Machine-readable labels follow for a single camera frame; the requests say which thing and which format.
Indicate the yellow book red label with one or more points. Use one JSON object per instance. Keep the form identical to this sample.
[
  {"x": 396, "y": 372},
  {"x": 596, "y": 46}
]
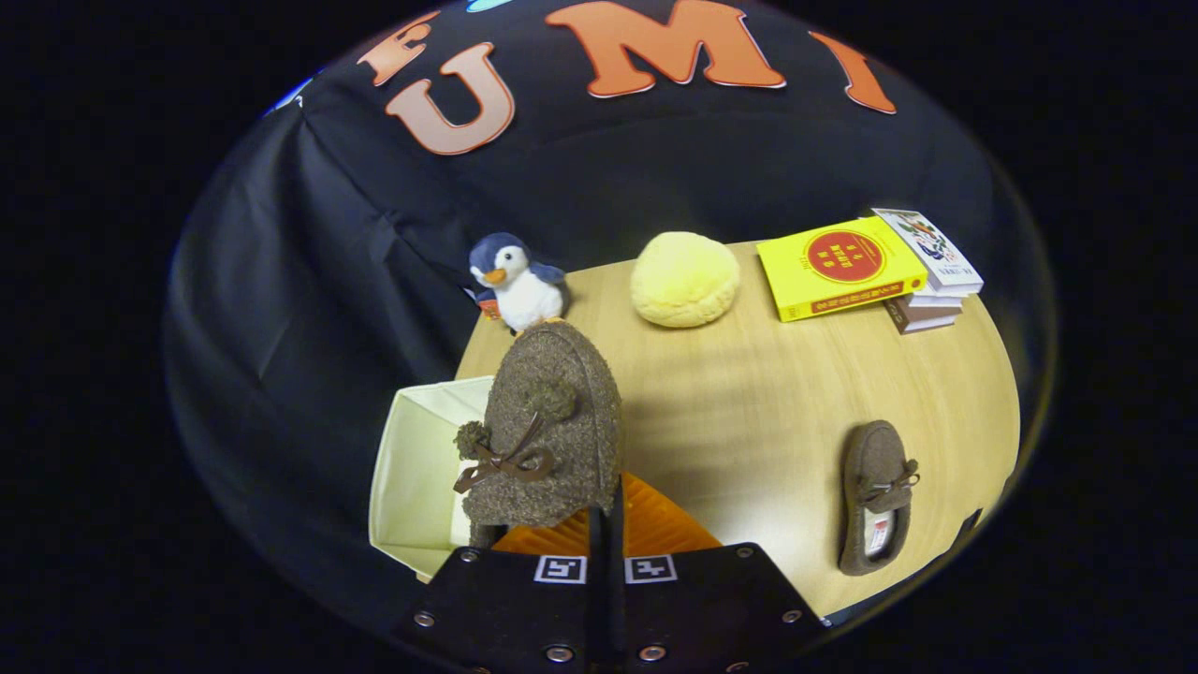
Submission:
[{"x": 838, "y": 262}]

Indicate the penguin plush toy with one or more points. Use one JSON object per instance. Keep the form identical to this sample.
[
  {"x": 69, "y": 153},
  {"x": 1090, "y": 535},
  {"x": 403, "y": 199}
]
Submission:
[{"x": 524, "y": 295}]

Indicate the beige fabric storage box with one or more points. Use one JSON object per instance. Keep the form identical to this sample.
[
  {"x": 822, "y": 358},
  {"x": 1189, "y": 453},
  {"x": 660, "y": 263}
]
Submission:
[{"x": 416, "y": 468}]

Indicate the brown cover book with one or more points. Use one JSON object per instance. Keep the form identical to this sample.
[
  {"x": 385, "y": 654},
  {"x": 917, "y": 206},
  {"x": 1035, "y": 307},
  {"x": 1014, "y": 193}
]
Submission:
[{"x": 922, "y": 318}]

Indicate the yellow bun plush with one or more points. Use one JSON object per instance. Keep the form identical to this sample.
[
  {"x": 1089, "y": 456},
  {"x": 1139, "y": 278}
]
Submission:
[{"x": 683, "y": 281}]

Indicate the plain white book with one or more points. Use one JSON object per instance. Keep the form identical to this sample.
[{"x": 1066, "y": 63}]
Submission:
[{"x": 941, "y": 300}]

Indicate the white illustrated book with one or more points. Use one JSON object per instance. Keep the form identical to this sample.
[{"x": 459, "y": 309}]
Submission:
[{"x": 931, "y": 248}]

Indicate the brown fuzzy shoe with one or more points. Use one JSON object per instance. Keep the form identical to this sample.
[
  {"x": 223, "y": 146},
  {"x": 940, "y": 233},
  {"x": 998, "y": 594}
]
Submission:
[
  {"x": 557, "y": 384},
  {"x": 870, "y": 459}
]

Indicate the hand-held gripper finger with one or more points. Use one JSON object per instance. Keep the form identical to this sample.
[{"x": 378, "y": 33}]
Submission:
[
  {"x": 596, "y": 608},
  {"x": 618, "y": 608}
]

